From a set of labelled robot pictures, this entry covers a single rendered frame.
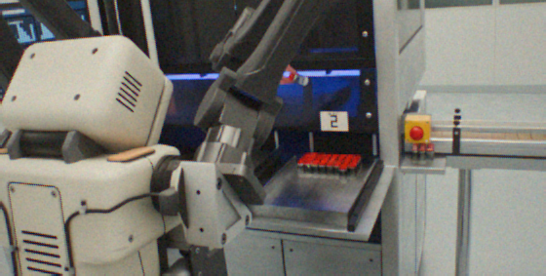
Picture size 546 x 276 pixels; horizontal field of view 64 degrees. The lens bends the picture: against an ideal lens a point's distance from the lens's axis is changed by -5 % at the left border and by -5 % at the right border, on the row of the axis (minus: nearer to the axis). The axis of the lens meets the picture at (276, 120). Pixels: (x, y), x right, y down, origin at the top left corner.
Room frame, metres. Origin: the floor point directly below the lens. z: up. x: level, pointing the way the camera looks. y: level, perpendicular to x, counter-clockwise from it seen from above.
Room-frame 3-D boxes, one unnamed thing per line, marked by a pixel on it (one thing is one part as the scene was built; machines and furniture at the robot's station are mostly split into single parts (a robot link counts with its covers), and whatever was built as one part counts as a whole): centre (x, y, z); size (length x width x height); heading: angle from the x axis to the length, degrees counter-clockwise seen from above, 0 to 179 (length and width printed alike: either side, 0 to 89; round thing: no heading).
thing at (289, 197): (1.16, -0.09, 0.90); 0.34 x 0.26 x 0.04; 156
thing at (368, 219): (1.26, 0.05, 0.87); 0.70 x 0.48 x 0.02; 66
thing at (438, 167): (1.30, -0.45, 0.87); 0.14 x 0.13 x 0.02; 156
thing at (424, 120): (1.27, -0.41, 1.00); 0.08 x 0.07 x 0.07; 156
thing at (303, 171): (1.23, -0.13, 0.90); 0.18 x 0.02 x 0.05; 65
